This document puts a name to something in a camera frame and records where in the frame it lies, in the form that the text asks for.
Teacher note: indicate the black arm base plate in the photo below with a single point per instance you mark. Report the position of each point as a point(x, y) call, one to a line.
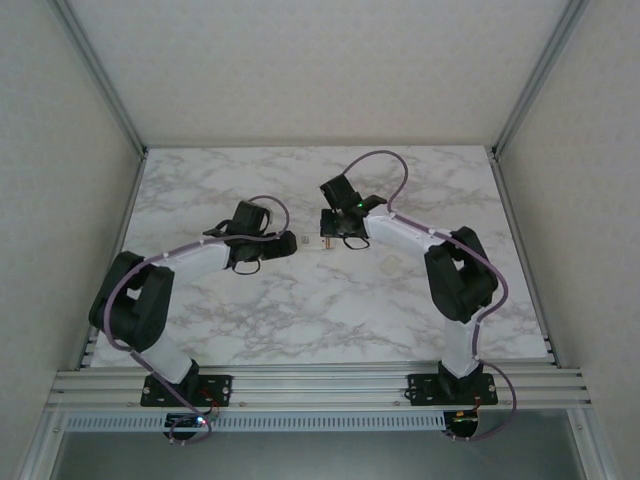
point(220, 390)
point(422, 390)

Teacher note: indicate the aluminium mounting rail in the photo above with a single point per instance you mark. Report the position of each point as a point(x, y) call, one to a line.
point(320, 387)

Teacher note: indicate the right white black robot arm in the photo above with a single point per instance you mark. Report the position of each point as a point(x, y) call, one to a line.
point(462, 275)

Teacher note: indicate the aluminium table side rail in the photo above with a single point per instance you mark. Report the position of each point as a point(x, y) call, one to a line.
point(127, 215)
point(510, 210)

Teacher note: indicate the white air conditioner remote control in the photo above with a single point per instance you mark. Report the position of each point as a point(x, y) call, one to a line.
point(312, 242)

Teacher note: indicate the aluminium frame post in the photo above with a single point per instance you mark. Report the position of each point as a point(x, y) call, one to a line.
point(540, 75)
point(100, 75)

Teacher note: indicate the small circuit board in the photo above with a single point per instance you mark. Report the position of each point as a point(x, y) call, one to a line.
point(462, 419)
point(187, 421)

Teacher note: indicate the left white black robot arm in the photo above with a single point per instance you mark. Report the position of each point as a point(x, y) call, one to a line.
point(132, 300)

